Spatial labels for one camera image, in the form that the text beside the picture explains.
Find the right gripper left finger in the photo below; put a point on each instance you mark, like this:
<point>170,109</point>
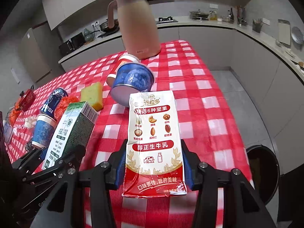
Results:
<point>64,205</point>

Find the white cutting board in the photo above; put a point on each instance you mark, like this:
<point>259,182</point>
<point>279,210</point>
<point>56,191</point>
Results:
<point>284,35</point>

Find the small red kettle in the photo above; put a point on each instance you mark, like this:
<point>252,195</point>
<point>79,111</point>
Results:
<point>26,99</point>

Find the blue Pepsi can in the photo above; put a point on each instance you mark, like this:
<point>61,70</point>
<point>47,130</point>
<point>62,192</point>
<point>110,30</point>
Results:
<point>48,108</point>

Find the orange mesh bag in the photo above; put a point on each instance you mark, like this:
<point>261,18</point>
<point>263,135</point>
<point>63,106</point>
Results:
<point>14,113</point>

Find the blue blueberry paper bowl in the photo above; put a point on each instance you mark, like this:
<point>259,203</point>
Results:
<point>131,78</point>

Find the black microwave oven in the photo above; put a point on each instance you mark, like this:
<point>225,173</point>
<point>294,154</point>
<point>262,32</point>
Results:
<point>72,44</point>

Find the grey refrigerator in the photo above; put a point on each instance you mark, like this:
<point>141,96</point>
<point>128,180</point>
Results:
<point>39,52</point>

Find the green white milk carton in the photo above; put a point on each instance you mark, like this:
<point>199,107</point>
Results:
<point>74,128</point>

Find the red paper cup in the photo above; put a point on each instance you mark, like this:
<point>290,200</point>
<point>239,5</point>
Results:
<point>124,58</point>

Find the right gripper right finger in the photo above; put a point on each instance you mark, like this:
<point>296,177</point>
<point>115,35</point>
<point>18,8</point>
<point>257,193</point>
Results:
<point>242,204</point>

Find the red checkered tablecloth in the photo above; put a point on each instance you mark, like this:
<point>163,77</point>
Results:
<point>206,125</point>

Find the black trash bin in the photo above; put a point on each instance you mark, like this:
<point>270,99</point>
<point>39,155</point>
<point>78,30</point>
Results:
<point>265,171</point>

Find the teal ceramic vase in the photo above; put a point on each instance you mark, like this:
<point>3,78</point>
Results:
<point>88,35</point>

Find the gas stove top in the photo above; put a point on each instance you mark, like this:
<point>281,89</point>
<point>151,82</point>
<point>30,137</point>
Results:
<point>163,20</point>

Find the red white milk carton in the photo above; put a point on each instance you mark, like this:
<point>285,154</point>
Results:
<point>154,160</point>

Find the steel pan on counter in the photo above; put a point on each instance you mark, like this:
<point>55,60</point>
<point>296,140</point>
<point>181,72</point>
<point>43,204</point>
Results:
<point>198,15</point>

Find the pink thermos jug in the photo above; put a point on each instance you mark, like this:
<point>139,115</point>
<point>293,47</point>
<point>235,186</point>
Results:
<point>137,26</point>

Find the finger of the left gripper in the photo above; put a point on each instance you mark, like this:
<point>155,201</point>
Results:
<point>31,160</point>
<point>71,161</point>

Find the black wok on stove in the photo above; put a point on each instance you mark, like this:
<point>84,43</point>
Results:
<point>106,29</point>

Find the round metal steamer tray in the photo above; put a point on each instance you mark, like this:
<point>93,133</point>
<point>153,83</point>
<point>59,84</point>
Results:
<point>297,35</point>

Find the crumpled white tissue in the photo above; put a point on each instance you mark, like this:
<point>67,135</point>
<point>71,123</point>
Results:
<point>30,122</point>

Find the yellow green sponge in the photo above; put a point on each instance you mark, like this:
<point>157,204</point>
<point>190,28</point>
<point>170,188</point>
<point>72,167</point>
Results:
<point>93,95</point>

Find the blue white paper cup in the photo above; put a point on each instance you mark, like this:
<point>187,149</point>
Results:
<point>44,130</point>

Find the utensil holder cup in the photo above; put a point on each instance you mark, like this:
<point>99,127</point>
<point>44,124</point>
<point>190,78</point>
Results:
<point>257,25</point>

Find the dark glass bottle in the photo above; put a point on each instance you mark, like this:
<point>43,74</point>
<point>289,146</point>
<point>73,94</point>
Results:
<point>230,17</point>

